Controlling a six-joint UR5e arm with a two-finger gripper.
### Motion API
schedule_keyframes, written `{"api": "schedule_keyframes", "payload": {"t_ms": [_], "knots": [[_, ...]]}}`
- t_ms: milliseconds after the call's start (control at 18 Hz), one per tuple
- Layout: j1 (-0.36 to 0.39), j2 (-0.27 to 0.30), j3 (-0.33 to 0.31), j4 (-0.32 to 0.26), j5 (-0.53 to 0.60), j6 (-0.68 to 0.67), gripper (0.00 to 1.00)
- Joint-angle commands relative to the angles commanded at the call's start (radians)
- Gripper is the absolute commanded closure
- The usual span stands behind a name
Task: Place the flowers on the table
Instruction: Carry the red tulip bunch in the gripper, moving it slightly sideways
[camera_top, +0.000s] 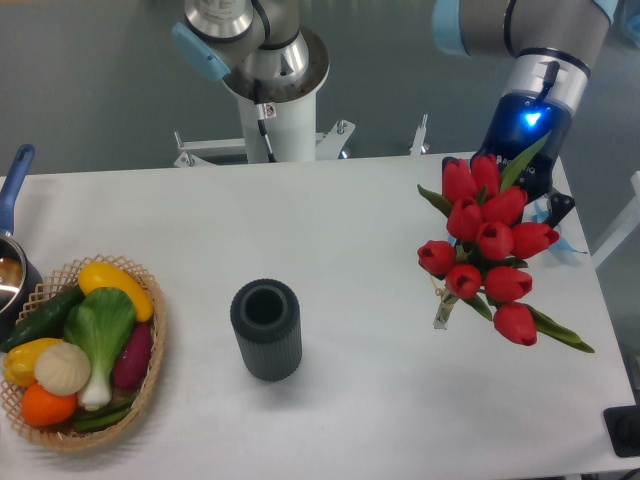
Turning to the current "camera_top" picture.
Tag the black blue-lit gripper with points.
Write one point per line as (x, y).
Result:
(517, 124)

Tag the red tulip bouquet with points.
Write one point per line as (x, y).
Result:
(483, 263)

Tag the dark grey ribbed vase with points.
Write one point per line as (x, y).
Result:
(265, 316)

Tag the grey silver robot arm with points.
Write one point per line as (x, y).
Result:
(554, 43)

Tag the light blue ribbon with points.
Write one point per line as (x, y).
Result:
(540, 214)

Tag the black device at edge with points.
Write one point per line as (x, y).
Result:
(622, 424)

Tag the white table mounting brackets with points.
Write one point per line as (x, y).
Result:
(331, 145)

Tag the purple sweet potato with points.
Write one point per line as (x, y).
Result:
(131, 367)

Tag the green bok choy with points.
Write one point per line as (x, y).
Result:
(100, 326)

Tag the green pea pods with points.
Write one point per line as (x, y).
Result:
(103, 418)

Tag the cream white steamed bun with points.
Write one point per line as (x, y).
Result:
(62, 369)

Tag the dark green cucumber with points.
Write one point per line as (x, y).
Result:
(46, 321)

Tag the woven wicker basket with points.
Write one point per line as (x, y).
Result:
(61, 437)

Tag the orange fruit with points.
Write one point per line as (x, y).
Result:
(40, 408)

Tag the yellow bell pepper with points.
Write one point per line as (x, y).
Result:
(19, 363)

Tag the white metal frame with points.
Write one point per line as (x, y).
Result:
(619, 229)

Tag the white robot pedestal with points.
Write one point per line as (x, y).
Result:
(276, 94)

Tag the blue handled saucepan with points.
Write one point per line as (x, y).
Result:
(19, 276)

